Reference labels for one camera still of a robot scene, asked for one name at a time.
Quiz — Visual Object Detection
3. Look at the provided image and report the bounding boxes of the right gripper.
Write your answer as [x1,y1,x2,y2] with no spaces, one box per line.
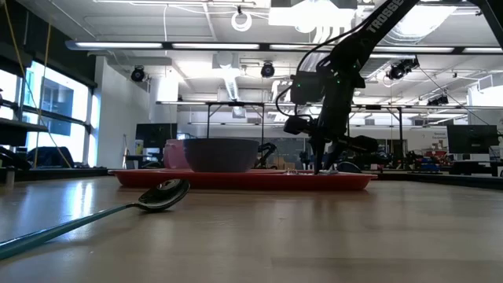
[283,78,369,175]

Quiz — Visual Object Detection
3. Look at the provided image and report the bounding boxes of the purple bowl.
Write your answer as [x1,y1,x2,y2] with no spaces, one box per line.
[182,138,261,174]

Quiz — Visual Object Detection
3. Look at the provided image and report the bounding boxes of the pink plastic cup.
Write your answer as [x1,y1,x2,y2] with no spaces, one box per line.
[163,138,193,171]

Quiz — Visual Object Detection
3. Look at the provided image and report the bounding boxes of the spoon with teal handle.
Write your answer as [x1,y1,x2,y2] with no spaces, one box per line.
[0,178,191,261]

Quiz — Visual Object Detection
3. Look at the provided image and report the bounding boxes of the red plastic tray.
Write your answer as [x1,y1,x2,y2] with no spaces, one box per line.
[108,167,377,193]

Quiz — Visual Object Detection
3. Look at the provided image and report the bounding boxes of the bright ceiling light panel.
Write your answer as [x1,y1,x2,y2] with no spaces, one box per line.
[268,0,357,28]

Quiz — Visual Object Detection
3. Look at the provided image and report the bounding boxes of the black computer monitor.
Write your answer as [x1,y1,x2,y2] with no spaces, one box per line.
[446,124,500,155]

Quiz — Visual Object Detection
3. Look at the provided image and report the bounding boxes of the long ceiling light strip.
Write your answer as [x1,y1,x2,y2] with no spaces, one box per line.
[64,39,503,55]

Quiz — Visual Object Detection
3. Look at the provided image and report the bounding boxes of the black background monitor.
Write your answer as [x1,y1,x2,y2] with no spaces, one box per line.
[135,123,178,149]

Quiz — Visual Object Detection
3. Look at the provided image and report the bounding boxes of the large window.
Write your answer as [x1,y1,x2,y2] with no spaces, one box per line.
[0,61,99,168]

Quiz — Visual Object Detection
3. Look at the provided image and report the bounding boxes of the black bag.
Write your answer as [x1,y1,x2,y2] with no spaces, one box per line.
[26,145,74,169]

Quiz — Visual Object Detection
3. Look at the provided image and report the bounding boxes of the black desk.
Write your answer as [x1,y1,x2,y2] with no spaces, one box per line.
[0,116,49,147]

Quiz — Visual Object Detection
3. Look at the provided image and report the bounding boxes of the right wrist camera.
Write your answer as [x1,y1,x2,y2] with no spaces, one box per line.
[289,72,327,106]

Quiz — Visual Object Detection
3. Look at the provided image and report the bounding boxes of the black metal frame rig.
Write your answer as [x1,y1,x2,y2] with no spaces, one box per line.
[365,104,405,158]
[204,101,266,149]

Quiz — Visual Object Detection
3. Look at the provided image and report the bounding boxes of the black table frame rails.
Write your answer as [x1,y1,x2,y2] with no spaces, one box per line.
[14,167,109,182]
[371,170,503,191]

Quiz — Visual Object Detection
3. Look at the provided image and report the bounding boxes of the white ring on ceiling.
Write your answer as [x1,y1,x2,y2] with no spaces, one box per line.
[230,10,253,33]

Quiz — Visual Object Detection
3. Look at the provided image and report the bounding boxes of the yellow cable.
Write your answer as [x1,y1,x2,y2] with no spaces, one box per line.
[2,0,74,169]

